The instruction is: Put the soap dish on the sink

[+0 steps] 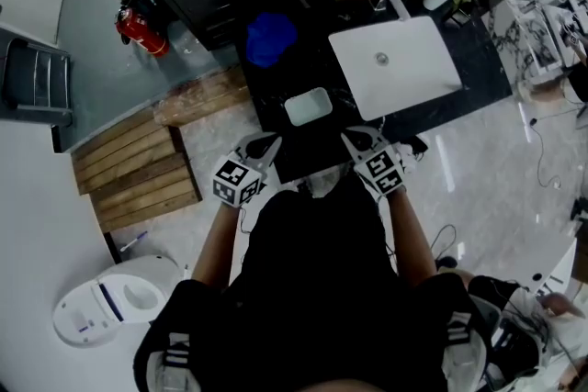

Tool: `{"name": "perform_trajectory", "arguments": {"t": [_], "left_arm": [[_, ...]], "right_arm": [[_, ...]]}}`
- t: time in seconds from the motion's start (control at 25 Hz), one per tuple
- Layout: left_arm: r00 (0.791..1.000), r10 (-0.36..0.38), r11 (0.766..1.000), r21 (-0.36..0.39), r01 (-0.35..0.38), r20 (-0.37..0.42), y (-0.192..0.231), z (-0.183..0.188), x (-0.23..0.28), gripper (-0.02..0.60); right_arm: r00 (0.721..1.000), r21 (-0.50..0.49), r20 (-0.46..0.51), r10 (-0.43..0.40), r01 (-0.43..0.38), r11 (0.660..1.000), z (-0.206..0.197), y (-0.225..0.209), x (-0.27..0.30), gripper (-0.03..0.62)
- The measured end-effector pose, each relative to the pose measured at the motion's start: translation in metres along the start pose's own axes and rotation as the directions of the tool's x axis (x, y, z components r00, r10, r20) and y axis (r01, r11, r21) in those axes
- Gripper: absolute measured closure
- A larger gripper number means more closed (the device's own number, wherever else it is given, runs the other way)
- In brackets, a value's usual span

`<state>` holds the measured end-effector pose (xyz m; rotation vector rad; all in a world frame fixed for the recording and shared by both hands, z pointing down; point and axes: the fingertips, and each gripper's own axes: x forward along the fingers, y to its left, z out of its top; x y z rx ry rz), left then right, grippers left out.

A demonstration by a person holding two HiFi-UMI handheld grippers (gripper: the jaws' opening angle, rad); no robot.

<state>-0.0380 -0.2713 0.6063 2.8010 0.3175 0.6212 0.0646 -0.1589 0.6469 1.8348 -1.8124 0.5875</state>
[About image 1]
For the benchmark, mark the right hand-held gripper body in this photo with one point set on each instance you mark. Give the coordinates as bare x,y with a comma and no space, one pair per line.
381,172

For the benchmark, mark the wooden slat pallet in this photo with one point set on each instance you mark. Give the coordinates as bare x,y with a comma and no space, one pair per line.
138,179

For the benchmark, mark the chrome faucet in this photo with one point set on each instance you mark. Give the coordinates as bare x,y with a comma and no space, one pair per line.
399,2

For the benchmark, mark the small white rectangular tray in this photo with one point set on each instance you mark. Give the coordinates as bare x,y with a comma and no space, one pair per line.
308,108

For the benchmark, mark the person's right forearm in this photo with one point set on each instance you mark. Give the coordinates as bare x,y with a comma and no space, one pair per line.
411,243

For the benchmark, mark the person's black shirt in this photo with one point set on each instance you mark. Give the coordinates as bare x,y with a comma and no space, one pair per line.
317,298

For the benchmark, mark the marble sample rack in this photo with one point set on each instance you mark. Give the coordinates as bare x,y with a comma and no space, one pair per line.
528,36

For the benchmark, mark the white rectangular sink basin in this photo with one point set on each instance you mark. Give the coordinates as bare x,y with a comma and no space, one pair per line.
399,73

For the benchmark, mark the person's left forearm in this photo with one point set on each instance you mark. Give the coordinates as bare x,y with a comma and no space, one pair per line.
213,248

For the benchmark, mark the grey metal rack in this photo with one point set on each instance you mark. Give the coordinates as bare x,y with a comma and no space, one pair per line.
34,78

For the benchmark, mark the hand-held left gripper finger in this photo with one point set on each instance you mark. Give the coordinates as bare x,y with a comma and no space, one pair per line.
252,138
273,153

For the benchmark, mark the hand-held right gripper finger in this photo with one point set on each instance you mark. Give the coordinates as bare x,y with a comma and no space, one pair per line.
353,150
373,133

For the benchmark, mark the black marble vanity counter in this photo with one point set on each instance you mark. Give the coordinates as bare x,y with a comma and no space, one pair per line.
312,151

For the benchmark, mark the white toilet with open lid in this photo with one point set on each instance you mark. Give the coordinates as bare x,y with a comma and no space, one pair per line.
119,303

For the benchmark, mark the rough wooden block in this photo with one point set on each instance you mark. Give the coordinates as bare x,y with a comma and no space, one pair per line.
202,98

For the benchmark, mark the red fire extinguisher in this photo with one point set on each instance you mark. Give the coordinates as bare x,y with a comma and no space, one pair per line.
144,34

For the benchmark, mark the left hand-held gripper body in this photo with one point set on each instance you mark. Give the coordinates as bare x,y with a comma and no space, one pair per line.
236,181

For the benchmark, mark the blue cloth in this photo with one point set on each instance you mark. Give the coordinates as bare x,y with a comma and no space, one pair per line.
271,39

